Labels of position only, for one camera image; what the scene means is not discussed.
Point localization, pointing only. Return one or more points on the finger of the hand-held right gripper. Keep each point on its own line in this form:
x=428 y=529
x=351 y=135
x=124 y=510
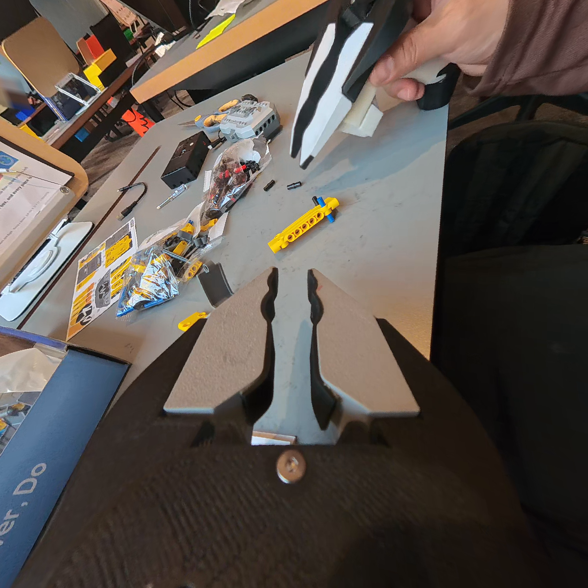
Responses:
x=321 y=55
x=340 y=92

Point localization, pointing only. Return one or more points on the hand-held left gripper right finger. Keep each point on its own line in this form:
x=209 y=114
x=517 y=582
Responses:
x=367 y=363

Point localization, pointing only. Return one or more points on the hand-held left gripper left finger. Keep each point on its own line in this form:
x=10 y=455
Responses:
x=220 y=358

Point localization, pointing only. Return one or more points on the yellow grey brick assembly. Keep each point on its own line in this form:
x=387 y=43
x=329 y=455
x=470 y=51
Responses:
x=216 y=285

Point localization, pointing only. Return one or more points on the blue pin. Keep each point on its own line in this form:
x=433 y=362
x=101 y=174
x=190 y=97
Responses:
x=325 y=209

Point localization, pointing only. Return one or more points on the bag of black red pins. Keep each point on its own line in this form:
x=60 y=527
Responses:
x=229 y=179

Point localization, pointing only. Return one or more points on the yellow panel brick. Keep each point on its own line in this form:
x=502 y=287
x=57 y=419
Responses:
x=298 y=229

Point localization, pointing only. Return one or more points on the grey desk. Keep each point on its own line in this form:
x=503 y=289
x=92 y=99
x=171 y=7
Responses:
x=367 y=229

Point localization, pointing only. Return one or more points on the person's right hand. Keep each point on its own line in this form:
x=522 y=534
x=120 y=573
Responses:
x=450 y=32

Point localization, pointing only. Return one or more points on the grey hub brick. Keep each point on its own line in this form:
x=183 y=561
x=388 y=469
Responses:
x=248 y=120

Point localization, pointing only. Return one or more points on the instruction booklet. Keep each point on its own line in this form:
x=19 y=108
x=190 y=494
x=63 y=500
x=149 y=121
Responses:
x=273 y=438

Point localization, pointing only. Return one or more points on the bag of yellow bricks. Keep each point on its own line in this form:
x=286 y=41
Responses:
x=151 y=275

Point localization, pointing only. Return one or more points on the yellow sticky note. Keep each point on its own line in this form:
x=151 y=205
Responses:
x=216 y=32

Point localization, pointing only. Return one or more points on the grey yellow scissors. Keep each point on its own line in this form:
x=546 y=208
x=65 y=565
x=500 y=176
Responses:
x=211 y=120

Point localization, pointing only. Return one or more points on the person's black trousers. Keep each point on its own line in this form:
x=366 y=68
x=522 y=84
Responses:
x=505 y=367

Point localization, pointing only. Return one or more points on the yellow grey sticker sheet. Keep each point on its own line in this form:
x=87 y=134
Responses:
x=101 y=280

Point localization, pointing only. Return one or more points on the black battery box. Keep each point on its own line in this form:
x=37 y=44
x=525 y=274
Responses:
x=183 y=160

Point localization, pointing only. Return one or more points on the blue robot kit box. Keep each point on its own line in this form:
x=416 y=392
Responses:
x=59 y=436

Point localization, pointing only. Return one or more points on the silver stand base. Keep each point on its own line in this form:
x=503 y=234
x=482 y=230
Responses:
x=69 y=239

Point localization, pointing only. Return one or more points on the orange plastic object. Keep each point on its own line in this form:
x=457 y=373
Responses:
x=138 y=121

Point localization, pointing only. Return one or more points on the black backpack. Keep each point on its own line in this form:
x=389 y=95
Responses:
x=514 y=183

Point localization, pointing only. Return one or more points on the heap of clear part bags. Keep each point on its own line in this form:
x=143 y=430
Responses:
x=23 y=372

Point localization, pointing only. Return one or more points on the wooden display board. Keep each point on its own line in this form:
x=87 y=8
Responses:
x=80 y=179

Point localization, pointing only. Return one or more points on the printed instruction sheet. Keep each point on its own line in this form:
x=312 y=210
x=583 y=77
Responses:
x=27 y=197

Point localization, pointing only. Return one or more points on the rounded cardboard panel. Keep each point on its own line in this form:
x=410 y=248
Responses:
x=41 y=55

